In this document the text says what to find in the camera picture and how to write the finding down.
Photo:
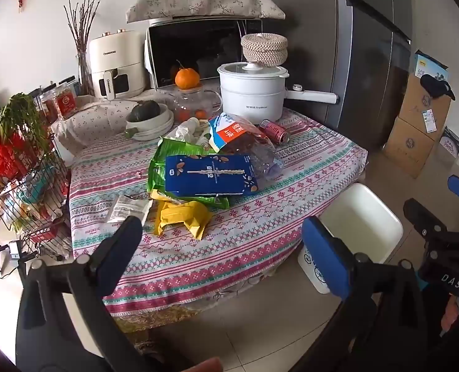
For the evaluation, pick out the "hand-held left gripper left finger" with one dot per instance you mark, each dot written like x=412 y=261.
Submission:
x=127 y=234

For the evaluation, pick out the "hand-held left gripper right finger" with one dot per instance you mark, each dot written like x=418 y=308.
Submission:
x=324 y=255

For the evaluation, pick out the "white printed wrapper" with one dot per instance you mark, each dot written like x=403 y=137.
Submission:
x=129 y=207

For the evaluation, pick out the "white plastic bin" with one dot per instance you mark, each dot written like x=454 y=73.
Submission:
x=361 y=221

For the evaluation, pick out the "yellow wrapper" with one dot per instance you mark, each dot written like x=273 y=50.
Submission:
x=179 y=217

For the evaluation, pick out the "green snack bag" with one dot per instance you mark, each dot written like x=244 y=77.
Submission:
x=167 y=151

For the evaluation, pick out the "blue snack box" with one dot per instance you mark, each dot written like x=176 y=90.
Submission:
x=210 y=174

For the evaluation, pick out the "white plastic bottle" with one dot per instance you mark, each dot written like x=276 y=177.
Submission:
x=192 y=123

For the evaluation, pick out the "small blue printed box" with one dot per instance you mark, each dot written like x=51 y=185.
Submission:
x=451 y=141

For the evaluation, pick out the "plain cardboard box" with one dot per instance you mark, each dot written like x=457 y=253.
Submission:
x=407 y=147

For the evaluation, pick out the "patterned tablecloth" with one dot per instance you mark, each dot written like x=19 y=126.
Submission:
x=252 y=232

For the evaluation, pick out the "cardboard box with label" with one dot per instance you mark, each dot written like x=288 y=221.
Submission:
x=419 y=108

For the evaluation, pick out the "clear plastic bottle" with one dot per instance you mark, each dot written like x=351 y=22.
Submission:
x=268 y=162

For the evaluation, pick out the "white bowl with avocado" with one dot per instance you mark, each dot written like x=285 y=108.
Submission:
x=152 y=128

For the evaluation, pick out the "black pouch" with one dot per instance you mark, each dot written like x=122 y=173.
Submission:
x=438 y=85

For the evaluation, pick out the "white power adapter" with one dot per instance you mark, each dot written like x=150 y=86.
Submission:
x=14 y=250

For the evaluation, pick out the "white floral cloth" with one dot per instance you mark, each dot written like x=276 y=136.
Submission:
x=98 y=120

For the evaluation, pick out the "green squash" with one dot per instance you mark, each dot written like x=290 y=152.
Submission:
x=146 y=109

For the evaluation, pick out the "small tangerine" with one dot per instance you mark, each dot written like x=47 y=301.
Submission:
x=200 y=114
x=181 y=113

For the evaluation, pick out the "blue and white carton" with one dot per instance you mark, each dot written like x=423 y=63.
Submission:
x=427 y=64

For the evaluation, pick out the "red drink can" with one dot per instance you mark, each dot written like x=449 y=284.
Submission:
x=272 y=130

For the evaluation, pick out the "red snack packets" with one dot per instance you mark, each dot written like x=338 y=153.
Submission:
x=63 y=102

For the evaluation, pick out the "red plastic bags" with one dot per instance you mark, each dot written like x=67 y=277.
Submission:
x=1 y=159

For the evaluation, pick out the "glass teapot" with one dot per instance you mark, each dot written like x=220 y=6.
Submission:
x=190 y=99

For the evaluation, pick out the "green leafy plant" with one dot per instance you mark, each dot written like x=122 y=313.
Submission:
x=24 y=116

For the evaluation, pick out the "glass vase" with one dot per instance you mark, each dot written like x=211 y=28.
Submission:
x=84 y=73

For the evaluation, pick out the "orange with stem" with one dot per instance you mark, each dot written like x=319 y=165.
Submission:
x=187 y=78

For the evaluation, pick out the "grey refrigerator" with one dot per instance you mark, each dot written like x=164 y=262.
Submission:
x=349 y=66

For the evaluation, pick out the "white electric pot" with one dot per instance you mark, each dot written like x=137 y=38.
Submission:
x=249 y=97

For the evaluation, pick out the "cream air fryer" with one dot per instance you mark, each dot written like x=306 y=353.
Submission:
x=113 y=58

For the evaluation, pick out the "black countertop oven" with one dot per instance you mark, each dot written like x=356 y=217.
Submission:
x=198 y=46

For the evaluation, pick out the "dry branches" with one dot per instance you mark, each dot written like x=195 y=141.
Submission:
x=82 y=23

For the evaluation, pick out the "floral oven cover cloth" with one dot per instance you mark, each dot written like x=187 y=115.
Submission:
x=202 y=2

